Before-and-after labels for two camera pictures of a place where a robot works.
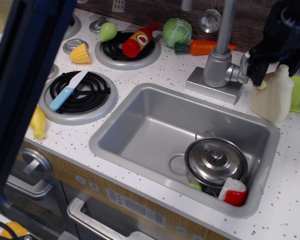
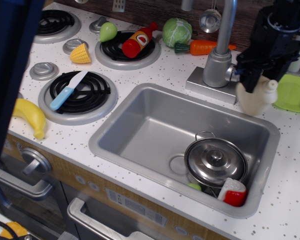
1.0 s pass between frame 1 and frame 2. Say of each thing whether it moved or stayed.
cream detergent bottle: moved
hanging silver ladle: stayed
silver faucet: stayed
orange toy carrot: stayed
